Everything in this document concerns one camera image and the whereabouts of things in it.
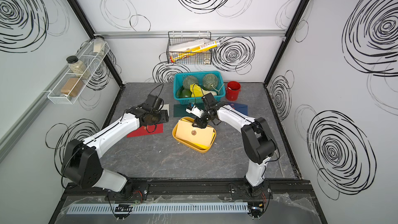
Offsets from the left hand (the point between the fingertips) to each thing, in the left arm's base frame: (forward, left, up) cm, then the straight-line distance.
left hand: (164, 117), depth 87 cm
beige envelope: (-4, -12, -8) cm, 15 cm away
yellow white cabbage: (+24, -18, -3) cm, 30 cm away
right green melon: (+32, -27, -2) cm, 42 cm away
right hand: (0, -18, -3) cm, 18 cm away
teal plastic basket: (+37, -3, -5) cm, 38 cm away
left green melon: (+32, -12, -1) cm, 34 cm away
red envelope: (-14, +3, +11) cm, 18 cm away
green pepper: (+21, -10, -3) cm, 24 cm away
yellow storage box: (-13, -14, -7) cm, 20 cm away
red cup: (+25, -42, -2) cm, 49 cm away
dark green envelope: (+14, -6, -13) cm, 20 cm away
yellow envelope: (-13, -23, -9) cm, 28 cm away
